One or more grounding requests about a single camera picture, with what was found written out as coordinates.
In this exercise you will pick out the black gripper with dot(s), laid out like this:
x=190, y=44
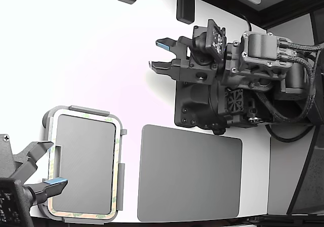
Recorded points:
x=200, y=71

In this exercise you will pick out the dark gray rectangular mat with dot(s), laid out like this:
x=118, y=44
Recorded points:
x=189, y=174

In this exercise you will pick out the black enclosure frame rail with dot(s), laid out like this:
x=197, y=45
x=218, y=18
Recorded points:
x=268, y=17

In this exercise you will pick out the beige rectangular adhesive frame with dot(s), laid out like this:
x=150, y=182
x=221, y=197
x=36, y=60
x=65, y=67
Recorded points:
x=114, y=171

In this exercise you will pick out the gray plastic frame holder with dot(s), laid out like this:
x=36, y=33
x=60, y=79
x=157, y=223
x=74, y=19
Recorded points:
x=83, y=156

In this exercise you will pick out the black plastic bracket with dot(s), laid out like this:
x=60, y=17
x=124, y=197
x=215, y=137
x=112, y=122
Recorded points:
x=186, y=9

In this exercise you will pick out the black six-joint robot arm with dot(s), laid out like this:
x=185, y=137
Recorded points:
x=197, y=103

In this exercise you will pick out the black camera board module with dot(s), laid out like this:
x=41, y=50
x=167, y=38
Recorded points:
x=10, y=201

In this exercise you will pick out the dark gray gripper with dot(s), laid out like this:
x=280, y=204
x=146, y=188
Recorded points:
x=5, y=156

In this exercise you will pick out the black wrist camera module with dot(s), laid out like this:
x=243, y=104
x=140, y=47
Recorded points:
x=215, y=38

